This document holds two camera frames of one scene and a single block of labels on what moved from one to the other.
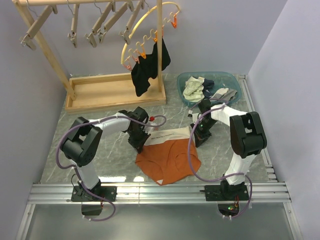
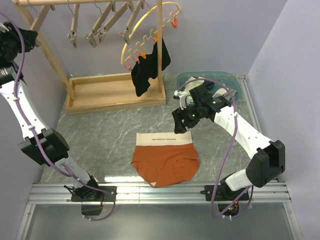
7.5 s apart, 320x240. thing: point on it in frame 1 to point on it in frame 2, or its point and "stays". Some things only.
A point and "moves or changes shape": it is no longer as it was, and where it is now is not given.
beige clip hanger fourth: [128, 4] stays
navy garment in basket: [208, 84] stays
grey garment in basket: [223, 93] stays
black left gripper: [138, 145] to [29, 38]
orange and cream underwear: [164, 155] moves or changes shape
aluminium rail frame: [273, 192] stays
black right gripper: [201, 138] to [179, 115]
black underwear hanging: [146, 68] stays
